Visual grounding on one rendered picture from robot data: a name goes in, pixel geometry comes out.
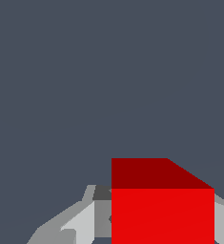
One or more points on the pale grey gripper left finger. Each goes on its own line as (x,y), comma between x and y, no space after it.
(85,219)

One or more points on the red cube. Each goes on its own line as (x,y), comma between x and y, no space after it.
(162,209)

